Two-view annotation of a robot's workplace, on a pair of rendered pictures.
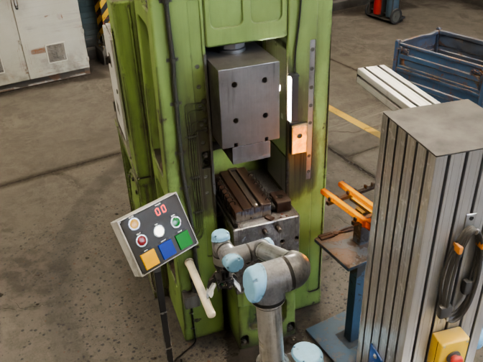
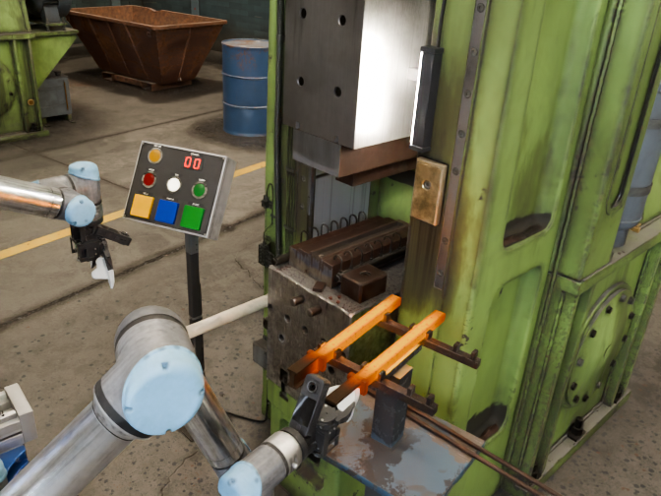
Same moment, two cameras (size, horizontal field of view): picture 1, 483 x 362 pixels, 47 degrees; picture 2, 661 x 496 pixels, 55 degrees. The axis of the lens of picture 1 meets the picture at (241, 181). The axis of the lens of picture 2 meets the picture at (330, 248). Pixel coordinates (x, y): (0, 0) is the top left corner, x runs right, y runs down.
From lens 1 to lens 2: 2.46 m
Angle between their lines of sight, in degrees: 55
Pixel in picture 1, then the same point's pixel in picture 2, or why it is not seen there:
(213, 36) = not seen: outside the picture
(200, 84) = not seen: hidden behind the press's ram
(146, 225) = (166, 167)
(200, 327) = not seen: hidden behind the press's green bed
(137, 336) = (251, 369)
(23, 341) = (210, 296)
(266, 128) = (336, 117)
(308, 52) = (471, 12)
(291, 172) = (411, 253)
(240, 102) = (308, 49)
